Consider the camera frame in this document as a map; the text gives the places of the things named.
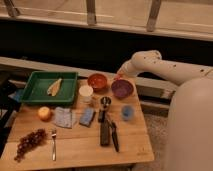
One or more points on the orange bowl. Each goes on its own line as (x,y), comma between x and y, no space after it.
(97,81)

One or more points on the green plastic tray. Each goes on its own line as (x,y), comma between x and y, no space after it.
(35,91)

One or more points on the blue cup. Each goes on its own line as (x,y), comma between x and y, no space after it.
(127,112)

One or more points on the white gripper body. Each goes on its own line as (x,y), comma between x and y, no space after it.
(126,70)

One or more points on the yellow apple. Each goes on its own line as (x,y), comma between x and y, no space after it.
(44,113)

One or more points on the blue object beside tray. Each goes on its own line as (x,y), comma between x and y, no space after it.
(17,95)

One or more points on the black handled knife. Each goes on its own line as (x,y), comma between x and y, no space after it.
(113,133)

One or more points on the yellow banana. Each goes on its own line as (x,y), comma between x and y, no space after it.
(54,88)

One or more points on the bunch of red grapes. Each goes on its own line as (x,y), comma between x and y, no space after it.
(29,142)

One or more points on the light blue cloth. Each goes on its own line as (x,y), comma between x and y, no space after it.
(64,117)

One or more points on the silver fork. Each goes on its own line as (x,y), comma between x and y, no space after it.
(53,135)

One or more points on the white cup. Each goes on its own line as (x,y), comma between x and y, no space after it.
(86,93)

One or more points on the blue sponge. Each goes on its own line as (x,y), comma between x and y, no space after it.
(87,117)

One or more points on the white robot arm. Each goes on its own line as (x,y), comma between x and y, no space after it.
(151,61)

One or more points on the black rectangular block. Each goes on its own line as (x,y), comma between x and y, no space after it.
(104,134)

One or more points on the purple bowl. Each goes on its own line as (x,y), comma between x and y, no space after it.
(122,88)

